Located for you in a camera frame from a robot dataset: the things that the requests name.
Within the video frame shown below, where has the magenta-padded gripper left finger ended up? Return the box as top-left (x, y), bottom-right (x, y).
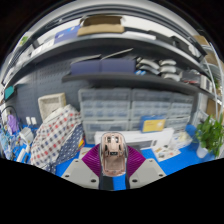
top-left (60, 143), bottom-right (103, 191)

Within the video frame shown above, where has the green plant in white pot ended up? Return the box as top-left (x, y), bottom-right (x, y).
top-left (193, 113), bottom-right (224, 158)

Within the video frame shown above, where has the white sticker sheet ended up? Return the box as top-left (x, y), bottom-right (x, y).
top-left (78, 146), bottom-right (93, 160)
top-left (152, 144), bottom-right (182, 163)

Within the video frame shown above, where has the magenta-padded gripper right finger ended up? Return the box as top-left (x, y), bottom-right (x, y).
top-left (125, 145), bottom-right (167, 190)

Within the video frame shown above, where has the clear tissue pack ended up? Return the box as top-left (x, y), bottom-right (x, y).
top-left (175, 130), bottom-right (195, 148)

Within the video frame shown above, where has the white woven basket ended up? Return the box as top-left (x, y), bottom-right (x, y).
top-left (37, 92), bottom-right (67, 121)

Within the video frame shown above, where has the dark wall shelf unit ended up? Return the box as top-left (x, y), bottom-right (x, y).
top-left (1, 13), bottom-right (215, 98)

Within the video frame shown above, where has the white wire rack shelf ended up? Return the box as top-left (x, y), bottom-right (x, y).
top-left (199, 33), bottom-right (224, 122)

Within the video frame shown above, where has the red and blue checkered cloth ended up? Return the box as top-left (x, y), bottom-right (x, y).
top-left (30, 104), bottom-right (83, 169)

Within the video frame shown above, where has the yellow and blue box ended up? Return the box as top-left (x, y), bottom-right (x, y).
top-left (140, 115), bottom-right (167, 134)

